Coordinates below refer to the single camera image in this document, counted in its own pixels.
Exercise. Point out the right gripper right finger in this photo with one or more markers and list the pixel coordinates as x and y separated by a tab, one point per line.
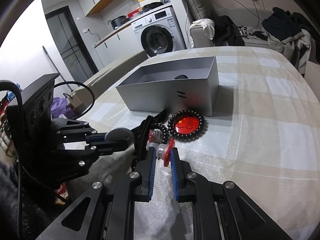
183	191

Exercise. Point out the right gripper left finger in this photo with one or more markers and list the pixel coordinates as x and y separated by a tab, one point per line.
146	168

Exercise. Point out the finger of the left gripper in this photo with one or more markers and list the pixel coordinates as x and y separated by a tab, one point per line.
97	148
96	137

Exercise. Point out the black hair clip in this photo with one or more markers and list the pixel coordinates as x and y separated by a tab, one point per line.
141	133

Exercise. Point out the red clear keychain charm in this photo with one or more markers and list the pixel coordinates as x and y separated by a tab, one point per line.
163	152

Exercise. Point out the red China pin badge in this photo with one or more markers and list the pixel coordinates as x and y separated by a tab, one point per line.
187	124

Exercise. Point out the large black hair claw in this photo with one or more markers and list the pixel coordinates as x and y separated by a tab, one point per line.
180	77

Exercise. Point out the cardboard box beside bed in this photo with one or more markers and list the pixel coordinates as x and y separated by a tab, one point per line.
81	98

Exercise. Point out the purple bag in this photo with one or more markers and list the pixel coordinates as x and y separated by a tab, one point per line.
59	107

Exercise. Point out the checkered bed cover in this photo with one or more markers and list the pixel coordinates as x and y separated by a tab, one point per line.
263	135

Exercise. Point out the white counter cabinet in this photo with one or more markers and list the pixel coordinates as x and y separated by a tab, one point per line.
120	42

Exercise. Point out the grey cardboard box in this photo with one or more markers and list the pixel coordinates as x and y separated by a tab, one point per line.
152	88

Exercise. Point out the dark glass door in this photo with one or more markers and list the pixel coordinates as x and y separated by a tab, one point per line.
70	44

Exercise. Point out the black pot on counter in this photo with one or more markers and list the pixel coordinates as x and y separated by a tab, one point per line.
117	22

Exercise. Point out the white washing machine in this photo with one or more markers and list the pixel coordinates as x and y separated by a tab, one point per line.
159	32

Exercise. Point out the white garment on sofa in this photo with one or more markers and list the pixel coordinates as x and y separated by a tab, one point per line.
207	26

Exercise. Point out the black garment on sofa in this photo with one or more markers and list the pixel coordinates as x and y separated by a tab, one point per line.
225	34

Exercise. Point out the beige sofa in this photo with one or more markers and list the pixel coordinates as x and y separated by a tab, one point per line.
239	22

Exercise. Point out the pile of clothes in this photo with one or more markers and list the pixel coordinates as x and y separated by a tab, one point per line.
292	35

